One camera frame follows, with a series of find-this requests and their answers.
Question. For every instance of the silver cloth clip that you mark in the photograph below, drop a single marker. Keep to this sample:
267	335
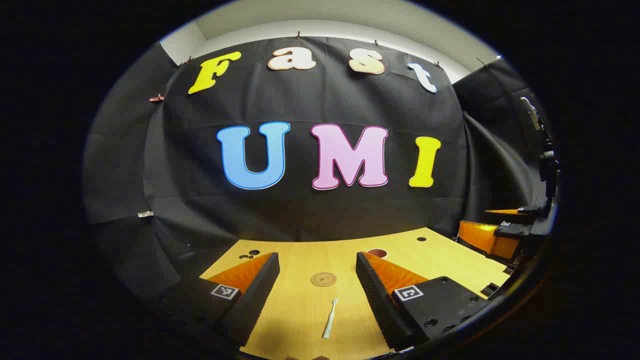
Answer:
145	214

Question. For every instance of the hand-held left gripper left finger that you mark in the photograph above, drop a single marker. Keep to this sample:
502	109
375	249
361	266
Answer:
260	295

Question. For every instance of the round cork coaster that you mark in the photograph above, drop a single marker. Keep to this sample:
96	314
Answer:
323	279

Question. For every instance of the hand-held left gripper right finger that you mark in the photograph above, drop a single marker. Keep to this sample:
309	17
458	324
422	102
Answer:
375	300

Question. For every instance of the pale green toothbrush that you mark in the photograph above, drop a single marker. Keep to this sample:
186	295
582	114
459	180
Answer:
330	322

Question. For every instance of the black backdrop cloth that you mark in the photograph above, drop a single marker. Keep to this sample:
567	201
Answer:
300	210

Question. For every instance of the beige cup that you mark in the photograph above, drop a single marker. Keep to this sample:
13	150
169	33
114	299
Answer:
377	252

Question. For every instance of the wooden desktop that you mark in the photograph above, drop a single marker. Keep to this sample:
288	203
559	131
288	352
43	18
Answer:
310	320

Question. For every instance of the red cloth clip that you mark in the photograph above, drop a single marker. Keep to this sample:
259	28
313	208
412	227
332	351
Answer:
156	98

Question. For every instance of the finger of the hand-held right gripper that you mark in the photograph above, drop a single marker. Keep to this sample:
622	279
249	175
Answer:
525	216
482	239

